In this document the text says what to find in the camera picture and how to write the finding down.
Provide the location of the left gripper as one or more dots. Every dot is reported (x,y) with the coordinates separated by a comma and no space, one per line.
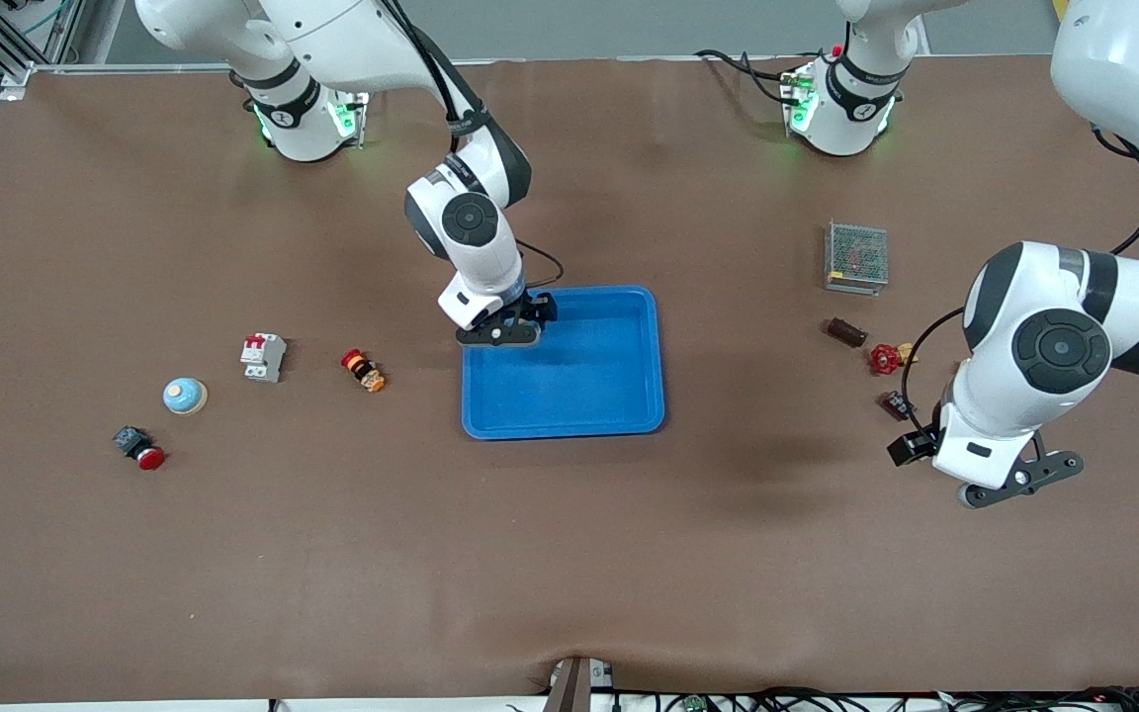
(911,446)

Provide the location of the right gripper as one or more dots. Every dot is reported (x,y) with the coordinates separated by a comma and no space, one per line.
(534,308)

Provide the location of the plain dark brown capacitor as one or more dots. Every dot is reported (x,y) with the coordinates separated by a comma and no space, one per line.
(846,332)

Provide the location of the blue desk bell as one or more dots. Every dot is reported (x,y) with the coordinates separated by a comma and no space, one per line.
(184,396)

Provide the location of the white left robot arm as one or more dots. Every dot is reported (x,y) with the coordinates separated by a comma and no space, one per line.
(1123,59)

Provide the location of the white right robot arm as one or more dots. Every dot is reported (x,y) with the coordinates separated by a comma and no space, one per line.
(332,40)

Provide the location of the blue plastic tray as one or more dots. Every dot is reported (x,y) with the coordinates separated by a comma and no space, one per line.
(579,386)

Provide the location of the orange and black push button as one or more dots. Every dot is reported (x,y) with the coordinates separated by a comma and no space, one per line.
(364,372)

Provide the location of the perforated metal power supply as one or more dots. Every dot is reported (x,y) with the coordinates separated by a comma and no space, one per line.
(856,257)

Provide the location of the white circuit breaker red switches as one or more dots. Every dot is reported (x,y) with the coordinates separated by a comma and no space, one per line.
(263,358)

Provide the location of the red emergency stop button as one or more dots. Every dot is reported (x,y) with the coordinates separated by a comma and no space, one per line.
(149,458)

